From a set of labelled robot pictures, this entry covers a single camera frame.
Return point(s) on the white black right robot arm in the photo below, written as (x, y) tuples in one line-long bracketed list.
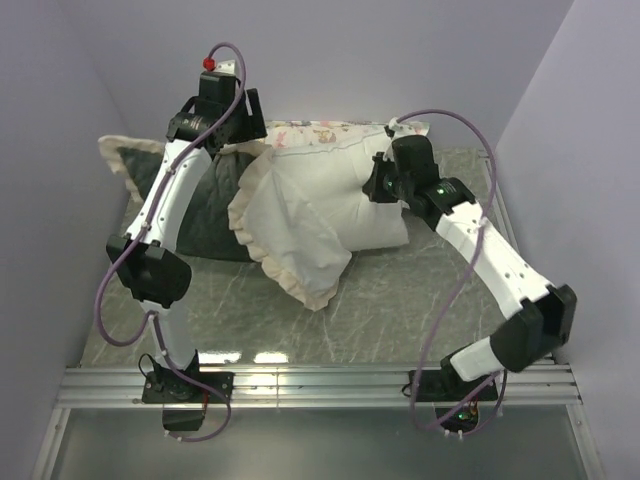
[(538, 315)]

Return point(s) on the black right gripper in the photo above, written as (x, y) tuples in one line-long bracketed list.
[(372, 187)]

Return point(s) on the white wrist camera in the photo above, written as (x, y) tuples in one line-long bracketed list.
[(226, 67), (395, 129)]

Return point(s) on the aluminium front rail frame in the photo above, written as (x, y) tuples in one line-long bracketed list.
[(318, 422)]

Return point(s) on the grey quilted plush pillowcase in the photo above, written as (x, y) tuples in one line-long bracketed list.
[(204, 231)]

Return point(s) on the aluminium right side rail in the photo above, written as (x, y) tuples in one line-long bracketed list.
[(500, 219)]

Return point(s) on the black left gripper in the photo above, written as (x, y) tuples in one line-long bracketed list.
[(253, 127)]

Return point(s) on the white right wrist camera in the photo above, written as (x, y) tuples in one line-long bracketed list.
[(395, 129)]

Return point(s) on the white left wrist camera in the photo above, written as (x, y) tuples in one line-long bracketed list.
[(226, 67)]

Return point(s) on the white pillow with cream ruffle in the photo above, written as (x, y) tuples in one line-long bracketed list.
[(281, 231)]

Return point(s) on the plain white pillow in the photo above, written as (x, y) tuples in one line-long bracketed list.
[(331, 179)]

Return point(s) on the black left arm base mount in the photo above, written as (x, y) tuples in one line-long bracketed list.
[(185, 404)]

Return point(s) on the animal print patterned pillow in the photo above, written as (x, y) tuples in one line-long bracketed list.
[(297, 133)]

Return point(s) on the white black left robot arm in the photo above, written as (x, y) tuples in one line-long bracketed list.
[(145, 259)]

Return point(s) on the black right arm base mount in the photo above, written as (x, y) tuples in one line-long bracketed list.
[(476, 404)]

